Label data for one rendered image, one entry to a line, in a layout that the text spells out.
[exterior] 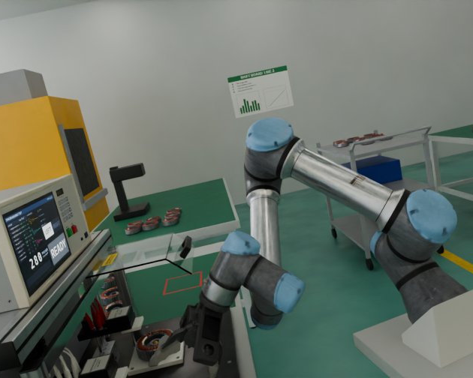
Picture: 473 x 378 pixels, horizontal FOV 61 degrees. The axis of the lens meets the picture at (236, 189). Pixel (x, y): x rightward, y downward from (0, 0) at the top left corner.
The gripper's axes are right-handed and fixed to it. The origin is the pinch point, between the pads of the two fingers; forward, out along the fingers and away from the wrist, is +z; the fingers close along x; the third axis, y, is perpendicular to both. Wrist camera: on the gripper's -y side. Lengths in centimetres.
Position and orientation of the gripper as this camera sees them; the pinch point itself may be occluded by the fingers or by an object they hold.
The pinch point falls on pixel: (180, 376)
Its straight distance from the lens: 100.7
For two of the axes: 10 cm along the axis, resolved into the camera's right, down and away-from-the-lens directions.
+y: -1.8, -2.8, 9.4
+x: -8.9, -3.7, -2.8
